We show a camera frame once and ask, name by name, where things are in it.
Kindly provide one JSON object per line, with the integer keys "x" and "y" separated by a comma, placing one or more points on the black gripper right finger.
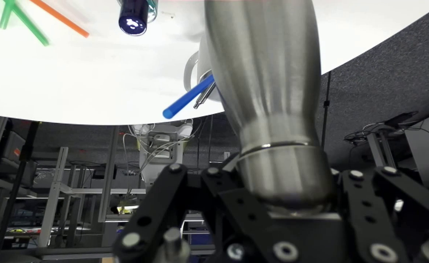
{"x": 398, "y": 214}

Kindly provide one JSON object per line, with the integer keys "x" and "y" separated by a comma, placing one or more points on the white cup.
{"x": 199, "y": 63}

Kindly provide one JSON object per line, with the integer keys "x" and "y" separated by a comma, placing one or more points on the silver metal pen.
{"x": 204, "y": 96}

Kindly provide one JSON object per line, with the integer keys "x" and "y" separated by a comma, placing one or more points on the green straw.
{"x": 4, "y": 14}
{"x": 29, "y": 24}

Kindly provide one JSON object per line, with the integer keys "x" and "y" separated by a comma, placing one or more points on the silver metal bottle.
{"x": 267, "y": 97}

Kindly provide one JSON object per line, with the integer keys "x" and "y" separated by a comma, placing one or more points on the small teal sanitizer bottle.
{"x": 134, "y": 17}

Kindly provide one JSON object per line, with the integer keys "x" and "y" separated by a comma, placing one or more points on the blue straw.
{"x": 186, "y": 97}

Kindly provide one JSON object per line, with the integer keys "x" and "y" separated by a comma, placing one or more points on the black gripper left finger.
{"x": 156, "y": 214}

